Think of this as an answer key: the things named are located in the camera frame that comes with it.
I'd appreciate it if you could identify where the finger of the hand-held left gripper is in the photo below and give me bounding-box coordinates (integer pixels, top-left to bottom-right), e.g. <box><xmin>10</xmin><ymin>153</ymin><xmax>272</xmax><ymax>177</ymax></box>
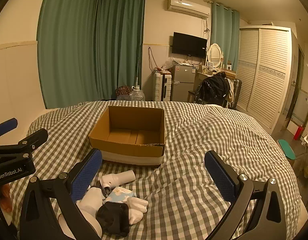
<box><xmin>0</xmin><ymin>118</ymin><xmax>18</xmax><ymax>140</ymax></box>
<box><xmin>0</xmin><ymin>128</ymin><xmax>49</xmax><ymax>158</ymax></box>

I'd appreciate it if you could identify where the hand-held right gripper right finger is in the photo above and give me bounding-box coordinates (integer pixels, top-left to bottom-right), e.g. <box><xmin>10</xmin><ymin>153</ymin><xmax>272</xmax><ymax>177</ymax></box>
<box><xmin>204</xmin><ymin>150</ymin><xmax>287</xmax><ymax>240</ymax></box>

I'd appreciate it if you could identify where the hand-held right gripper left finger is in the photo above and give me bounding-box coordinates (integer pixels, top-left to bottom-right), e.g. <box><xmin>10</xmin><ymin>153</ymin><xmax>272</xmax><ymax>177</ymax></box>
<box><xmin>20</xmin><ymin>148</ymin><xmax>103</xmax><ymax>240</ymax></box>

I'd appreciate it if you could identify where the white mask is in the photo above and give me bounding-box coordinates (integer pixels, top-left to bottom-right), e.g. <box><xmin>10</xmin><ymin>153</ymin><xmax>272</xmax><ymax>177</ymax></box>
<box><xmin>76</xmin><ymin>187</ymin><xmax>106</xmax><ymax>238</ymax></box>

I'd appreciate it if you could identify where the white hair dryer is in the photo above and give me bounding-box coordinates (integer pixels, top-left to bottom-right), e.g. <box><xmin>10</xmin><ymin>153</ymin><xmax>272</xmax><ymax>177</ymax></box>
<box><xmin>98</xmin><ymin>169</ymin><xmax>136</xmax><ymax>189</ymax></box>

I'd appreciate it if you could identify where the floral tissue pack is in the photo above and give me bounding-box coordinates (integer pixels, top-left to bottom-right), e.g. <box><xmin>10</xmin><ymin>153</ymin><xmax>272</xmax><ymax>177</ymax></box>
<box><xmin>103</xmin><ymin>186</ymin><xmax>134</xmax><ymax>205</ymax></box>

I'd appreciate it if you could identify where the brown cardboard box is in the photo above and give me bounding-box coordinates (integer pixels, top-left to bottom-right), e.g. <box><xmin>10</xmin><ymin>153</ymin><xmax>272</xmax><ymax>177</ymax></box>
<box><xmin>88</xmin><ymin>106</ymin><xmax>166</xmax><ymax>166</ymax></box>

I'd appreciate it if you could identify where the small white plush toy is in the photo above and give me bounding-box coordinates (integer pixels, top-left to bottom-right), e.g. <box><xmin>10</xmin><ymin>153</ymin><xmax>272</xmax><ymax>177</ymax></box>
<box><xmin>124</xmin><ymin>197</ymin><xmax>149</xmax><ymax>225</ymax></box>

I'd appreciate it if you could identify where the person's left hand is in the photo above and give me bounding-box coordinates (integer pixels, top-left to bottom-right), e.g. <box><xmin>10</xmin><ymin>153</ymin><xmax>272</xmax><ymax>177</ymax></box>
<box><xmin>0</xmin><ymin>184</ymin><xmax>13</xmax><ymax>212</ymax></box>

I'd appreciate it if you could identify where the grey checked blanket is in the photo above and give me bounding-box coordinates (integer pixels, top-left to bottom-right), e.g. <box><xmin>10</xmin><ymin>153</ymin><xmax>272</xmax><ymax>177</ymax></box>
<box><xmin>9</xmin><ymin>100</ymin><xmax>302</xmax><ymax>240</ymax></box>

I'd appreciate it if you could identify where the brown suitcase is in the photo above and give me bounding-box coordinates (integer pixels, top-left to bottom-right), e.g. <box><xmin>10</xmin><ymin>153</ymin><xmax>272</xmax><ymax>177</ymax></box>
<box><xmin>227</xmin><ymin>79</ymin><xmax>243</xmax><ymax>109</ymax></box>

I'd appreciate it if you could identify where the wooden chair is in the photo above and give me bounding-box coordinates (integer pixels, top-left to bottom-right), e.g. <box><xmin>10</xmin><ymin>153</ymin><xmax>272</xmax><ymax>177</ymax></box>
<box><xmin>187</xmin><ymin>90</ymin><xmax>202</xmax><ymax>103</ymax></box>

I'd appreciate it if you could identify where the dark patterned bag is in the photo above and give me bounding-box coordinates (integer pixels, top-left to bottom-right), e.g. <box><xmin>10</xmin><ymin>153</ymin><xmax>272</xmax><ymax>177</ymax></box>
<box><xmin>116</xmin><ymin>85</ymin><xmax>132</xmax><ymax>101</ymax></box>

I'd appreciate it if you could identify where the wide green curtain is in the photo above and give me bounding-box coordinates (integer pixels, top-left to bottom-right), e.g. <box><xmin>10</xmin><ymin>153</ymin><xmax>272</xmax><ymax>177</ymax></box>
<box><xmin>37</xmin><ymin>0</ymin><xmax>99</xmax><ymax>109</ymax></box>

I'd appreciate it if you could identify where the red fire extinguisher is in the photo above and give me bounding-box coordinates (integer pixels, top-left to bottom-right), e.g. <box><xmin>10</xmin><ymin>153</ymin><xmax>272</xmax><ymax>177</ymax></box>
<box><xmin>293</xmin><ymin>124</ymin><xmax>305</xmax><ymax>141</ymax></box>

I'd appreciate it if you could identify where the clear plastic water jug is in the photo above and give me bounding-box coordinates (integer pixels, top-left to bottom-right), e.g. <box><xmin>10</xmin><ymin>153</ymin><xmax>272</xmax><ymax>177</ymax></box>
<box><xmin>129</xmin><ymin>86</ymin><xmax>146</xmax><ymax>102</ymax></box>

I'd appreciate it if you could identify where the silver small fridge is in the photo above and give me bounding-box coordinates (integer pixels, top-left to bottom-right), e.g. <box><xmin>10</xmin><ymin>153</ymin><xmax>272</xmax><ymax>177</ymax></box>
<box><xmin>172</xmin><ymin>64</ymin><xmax>197</xmax><ymax>102</ymax></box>

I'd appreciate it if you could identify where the wooden dressing table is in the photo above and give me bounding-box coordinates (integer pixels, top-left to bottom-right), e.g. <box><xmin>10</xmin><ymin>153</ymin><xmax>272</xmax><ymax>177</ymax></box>
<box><xmin>195</xmin><ymin>69</ymin><xmax>237</xmax><ymax>90</ymax></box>

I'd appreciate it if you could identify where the white louvred wardrobe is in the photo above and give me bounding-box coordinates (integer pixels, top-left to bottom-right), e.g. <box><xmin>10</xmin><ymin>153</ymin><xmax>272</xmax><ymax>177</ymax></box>
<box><xmin>235</xmin><ymin>26</ymin><xmax>293</xmax><ymax>135</ymax></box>

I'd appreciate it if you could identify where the white ribbed suitcase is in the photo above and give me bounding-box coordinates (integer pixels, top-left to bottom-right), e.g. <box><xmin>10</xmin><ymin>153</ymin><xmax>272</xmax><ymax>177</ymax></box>
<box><xmin>152</xmin><ymin>72</ymin><xmax>172</xmax><ymax>102</ymax></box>

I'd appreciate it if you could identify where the white pole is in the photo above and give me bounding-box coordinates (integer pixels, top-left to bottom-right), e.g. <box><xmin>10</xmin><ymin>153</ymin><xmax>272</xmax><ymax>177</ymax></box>
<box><xmin>135</xmin><ymin>55</ymin><xmax>141</xmax><ymax>90</ymax></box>

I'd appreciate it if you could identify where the white oval vanity mirror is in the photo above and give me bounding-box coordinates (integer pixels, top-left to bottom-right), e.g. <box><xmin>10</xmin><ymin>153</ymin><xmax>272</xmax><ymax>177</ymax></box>
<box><xmin>206</xmin><ymin>43</ymin><xmax>224</xmax><ymax>72</ymax></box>

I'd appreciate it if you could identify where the green corner curtain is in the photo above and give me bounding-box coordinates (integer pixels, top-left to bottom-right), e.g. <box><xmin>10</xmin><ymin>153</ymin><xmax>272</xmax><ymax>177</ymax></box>
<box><xmin>95</xmin><ymin>0</ymin><xmax>146</xmax><ymax>101</ymax></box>

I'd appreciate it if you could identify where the narrow green curtain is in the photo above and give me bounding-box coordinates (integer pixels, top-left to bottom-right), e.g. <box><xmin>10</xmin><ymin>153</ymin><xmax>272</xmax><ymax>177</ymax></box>
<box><xmin>211</xmin><ymin>2</ymin><xmax>240</xmax><ymax>72</ymax></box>

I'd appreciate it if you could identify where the white air conditioner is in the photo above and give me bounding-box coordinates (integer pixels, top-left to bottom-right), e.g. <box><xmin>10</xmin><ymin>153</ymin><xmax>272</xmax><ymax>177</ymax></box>
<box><xmin>166</xmin><ymin>0</ymin><xmax>211</xmax><ymax>19</ymax></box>

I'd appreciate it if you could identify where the hanging wall cable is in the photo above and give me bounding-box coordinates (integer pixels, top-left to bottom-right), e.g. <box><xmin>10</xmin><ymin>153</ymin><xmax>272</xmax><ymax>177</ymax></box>
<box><xmin>147</xmin><ymin>46</ymin><xmax>157</xmax><ymax>72</ymax></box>

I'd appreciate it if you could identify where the black wall television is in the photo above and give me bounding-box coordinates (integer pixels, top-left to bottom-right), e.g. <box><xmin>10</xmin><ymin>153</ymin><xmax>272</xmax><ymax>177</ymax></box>
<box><xmin>172</xmin><ymin>32</ymin><xmax>208</xmax><ymax>58</ymax></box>

